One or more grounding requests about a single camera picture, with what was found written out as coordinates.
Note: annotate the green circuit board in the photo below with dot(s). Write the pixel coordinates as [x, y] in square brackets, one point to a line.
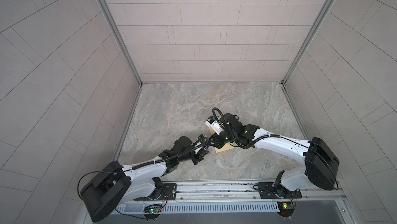
[153, 209]
[286, 209]

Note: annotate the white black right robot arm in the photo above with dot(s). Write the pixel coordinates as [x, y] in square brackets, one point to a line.
[319, 165]

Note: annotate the right green circuit board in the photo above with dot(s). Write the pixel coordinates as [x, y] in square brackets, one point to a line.
[286, 209]

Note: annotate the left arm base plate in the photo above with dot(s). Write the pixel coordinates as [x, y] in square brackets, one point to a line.
[168, 191]

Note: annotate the aluminium corner post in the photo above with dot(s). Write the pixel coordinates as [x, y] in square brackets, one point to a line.
[326, 7]
[118, 38]

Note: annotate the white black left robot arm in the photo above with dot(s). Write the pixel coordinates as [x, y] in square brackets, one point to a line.
[116, 183]

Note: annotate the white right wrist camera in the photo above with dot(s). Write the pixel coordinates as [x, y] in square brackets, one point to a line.
[214, 126]

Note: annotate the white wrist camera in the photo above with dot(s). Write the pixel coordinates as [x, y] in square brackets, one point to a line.
[202, 139]
[214, 126]

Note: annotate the left aluminium corner post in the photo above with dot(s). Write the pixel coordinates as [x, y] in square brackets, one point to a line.
[118, 38]

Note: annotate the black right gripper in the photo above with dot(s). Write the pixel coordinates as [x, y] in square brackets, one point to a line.
[215, 142]

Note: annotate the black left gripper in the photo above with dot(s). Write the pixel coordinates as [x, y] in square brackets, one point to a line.
[199, 155]

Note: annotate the right aluminium corner post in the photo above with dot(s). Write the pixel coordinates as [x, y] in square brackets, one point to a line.
[326, 7]

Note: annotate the tan kraft envelope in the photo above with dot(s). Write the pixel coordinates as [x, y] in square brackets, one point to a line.
[226, 147]

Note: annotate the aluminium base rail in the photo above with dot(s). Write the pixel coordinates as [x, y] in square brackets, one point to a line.
[243, 191]

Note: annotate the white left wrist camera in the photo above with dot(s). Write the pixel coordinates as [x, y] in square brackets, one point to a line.
[202, 139]

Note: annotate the left green circuit board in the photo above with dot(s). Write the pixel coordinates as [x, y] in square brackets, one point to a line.
[153, 209]

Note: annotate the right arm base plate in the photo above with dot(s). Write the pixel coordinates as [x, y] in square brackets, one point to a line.
[268, 191]

